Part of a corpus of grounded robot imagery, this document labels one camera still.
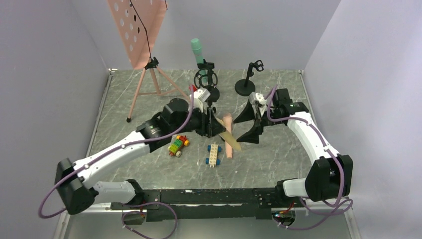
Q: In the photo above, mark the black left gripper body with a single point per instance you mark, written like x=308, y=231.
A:
x=208, y=122

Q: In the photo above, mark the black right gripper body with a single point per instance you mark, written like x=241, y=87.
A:
x=259, y=117

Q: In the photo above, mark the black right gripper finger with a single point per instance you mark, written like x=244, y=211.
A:
x=252, y=136
x=247, y=114

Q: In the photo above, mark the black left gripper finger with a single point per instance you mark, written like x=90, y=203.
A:
x=207, y=129
x=213, y=118

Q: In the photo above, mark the yellow cream microphone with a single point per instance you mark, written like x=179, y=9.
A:
x=227, y=135

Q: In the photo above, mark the black round-base mic stand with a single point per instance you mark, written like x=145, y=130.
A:
x=207, y=78

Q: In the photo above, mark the black shock-mount tripod stand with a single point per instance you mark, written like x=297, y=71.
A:
x=212, y=88

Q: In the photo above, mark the teal green microphone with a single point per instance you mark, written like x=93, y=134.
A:
x=198, y=56

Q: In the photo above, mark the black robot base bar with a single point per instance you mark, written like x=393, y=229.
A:
x=261, y=203

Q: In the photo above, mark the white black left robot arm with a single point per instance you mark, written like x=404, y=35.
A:
x=79, y=184

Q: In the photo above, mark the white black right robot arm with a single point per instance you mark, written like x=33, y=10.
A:
x=331, y=172

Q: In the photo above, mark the pink music stand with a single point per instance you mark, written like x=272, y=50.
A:
x=138, y=23

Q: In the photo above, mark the pink microphone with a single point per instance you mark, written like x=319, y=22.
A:
x=227, y=122

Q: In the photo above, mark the white blue brick car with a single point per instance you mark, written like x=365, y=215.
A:
x=213, y=159

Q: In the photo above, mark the red green brick car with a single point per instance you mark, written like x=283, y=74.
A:
x=175, y=148

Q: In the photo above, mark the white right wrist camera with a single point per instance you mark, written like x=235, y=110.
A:
x=258, y=100

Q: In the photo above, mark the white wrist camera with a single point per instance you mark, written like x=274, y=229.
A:
x=199, y=97
x=258, y=100

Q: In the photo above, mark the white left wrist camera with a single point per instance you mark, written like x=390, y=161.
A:
x=199, y=97

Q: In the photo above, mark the aluminium table edge rail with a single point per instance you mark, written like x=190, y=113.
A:
x=100, y=110

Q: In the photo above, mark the front aluminium rail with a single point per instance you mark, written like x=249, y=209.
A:
x=307, y=204

